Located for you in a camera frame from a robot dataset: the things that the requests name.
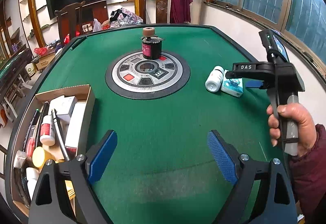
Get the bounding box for white teal medicine box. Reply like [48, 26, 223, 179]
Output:
[220, 70, 244, 98]

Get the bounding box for white pill bottle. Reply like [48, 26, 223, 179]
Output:
[205, 66, 224, 93]
[26, 167, 39, 200]

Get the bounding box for dark marker yellow cap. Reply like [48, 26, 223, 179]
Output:
[51, 109, 70, 162]

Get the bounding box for white bottle red label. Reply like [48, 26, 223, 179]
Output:
[40, 115, 55, 146]

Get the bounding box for yellow round container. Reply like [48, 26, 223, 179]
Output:
[32, 146, 55, 169]

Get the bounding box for dark pen teal cap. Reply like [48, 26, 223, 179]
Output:
[23, 109, 40, 152]

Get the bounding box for black art marker pink caps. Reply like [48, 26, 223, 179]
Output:
[14, 168, 30, 209]

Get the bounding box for maroon sleeved forearm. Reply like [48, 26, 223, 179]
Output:
[289, 124, 326, 223]

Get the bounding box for person's right hand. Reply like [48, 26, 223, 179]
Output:
[266, 103, 317, 157]

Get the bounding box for grey red-striped carton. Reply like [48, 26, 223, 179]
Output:
[65, 102, 86, 157]

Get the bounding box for brown cardboard box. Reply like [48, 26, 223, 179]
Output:
[5, 85, 95, 223]

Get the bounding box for small white flat box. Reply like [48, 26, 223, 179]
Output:
[48, 96, 77, 123]

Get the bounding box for round mahjong table control panel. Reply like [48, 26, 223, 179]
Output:
[105, 51, 191, 100]

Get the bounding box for black jar with red label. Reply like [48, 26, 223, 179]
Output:
[141, 36, 163, 60]

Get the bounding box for maroon cloth on chair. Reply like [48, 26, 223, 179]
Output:
[170, 0, 193, 24]

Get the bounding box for red plastic bag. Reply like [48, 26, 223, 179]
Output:
[34, 47, 47, 56]

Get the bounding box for wooden chair with carving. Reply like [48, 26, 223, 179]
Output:
[143, 0, 168, 24]

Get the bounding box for dark wooden chair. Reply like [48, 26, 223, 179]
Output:
[54, 1, 86, 46]

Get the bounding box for pile of patterned clothes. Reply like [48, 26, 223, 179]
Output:
[109, 8, 144, 28]

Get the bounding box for camera screen on gripper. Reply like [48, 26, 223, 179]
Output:
[259, 29, 289, 64]

